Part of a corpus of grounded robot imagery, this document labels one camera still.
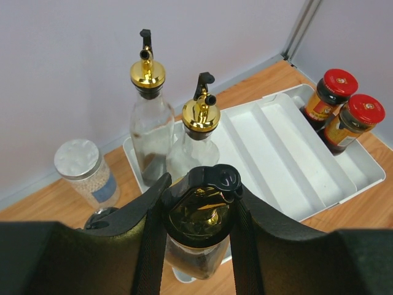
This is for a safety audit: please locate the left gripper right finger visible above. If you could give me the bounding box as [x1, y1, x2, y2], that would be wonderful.
[230, 185, 392, 294]

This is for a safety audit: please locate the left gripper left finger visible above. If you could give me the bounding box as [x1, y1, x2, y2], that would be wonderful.
[1, 174, 171, 294]

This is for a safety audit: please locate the oil bottle dark sauce back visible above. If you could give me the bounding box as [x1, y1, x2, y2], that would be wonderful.
[161, 164, 243, 280]

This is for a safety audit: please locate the oil bottle dark sauce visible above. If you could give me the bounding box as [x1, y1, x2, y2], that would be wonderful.
[130, 29, 174, 186]
[161, 164, 243, 280]

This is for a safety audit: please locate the clear oil bottle gold spout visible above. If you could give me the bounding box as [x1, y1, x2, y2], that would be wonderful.
[166, 72, 220, 182]

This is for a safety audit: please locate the oil bottle dark sauce front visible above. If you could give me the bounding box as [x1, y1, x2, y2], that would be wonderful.
[130, 29, 174, 186]

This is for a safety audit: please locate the red lid sauce jar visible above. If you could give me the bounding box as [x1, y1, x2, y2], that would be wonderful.
[300, 68, 359, 132]
[318, 94, 386, 155]

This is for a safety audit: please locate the black lid jar behind bottle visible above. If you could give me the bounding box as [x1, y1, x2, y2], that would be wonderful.
[84, 207, 118, 230]

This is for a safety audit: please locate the silver lid jar blue label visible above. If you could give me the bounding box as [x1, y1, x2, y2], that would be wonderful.
[54, 139, 120, 210]

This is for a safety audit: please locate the right aluminium corner post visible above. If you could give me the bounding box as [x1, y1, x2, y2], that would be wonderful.
[281, 0, 323, 61]

